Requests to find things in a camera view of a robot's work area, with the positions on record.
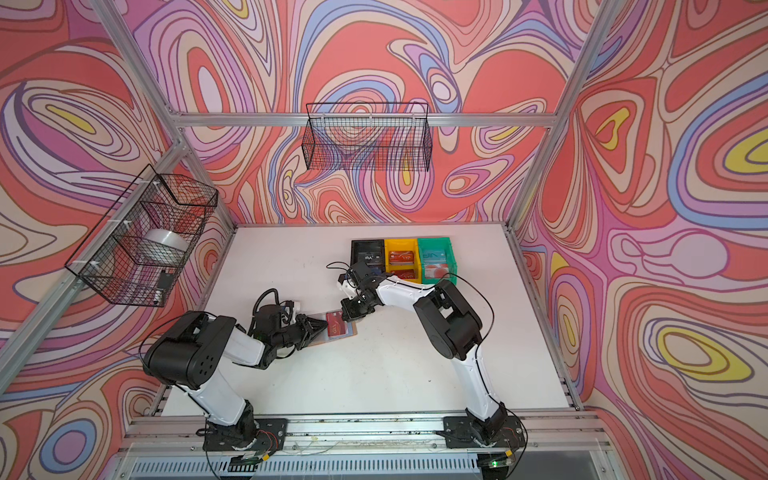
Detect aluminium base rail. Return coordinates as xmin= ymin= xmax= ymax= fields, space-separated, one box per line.
xmin=102 ymin=410 xmax=627 ymax=479

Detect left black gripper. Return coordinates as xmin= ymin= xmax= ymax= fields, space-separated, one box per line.
xmin=269 ymin=315 xmax=327 ymax=352

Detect green plastic storage bin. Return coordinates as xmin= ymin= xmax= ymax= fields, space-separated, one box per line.
xmin=417 ymin=237 xmax=458 ymax=284

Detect red VIP credit card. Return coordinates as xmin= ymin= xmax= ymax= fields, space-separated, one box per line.
xmin=325 ymin=311 xmax=348 ymax=339

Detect yellow plastic storage bin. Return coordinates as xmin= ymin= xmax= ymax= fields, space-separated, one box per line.
xmin=384 ymin=238 xmax=422 ymax=283

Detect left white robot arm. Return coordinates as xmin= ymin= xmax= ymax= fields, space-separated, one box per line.
xmin=142 ymin=305 xmax=328 ymax=451

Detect tan leather card holder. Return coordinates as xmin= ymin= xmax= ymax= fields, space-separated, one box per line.
xmin=310 ymin=310 xmax=357 ymax=346

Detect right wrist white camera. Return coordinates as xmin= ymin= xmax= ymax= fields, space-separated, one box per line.
xmin=337 ymin=275 xmax=358 ymax=299

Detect left wall wire basket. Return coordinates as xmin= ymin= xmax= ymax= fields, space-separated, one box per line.
xmin=65 ymin=165 xmax=219 ymax=308

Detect wall wire basket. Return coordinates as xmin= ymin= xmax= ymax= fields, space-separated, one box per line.
xmin=301 ymin=101 xmax=433 ymax=172
xmin=65 ymin=165 xmax=219 ymax=308

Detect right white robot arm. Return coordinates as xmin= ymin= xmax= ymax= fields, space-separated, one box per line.
xmin=337 ymin=262 xmax=508 ymax=447

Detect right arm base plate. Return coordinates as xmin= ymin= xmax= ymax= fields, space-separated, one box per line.
xmin=436 ymin=415 xmax=527 ymax=451

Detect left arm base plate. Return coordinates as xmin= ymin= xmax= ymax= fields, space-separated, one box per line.
xmin=196 ymin=418 xmax=288 ymax=454

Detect black plastic storage bin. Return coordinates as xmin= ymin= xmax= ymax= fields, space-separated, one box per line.
xmin=350 ymin=239 xmax=386 ymax=269

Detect back wall wire basket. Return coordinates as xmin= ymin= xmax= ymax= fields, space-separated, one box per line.
xmin=301 ymin=101 xmax=433 ymax=172

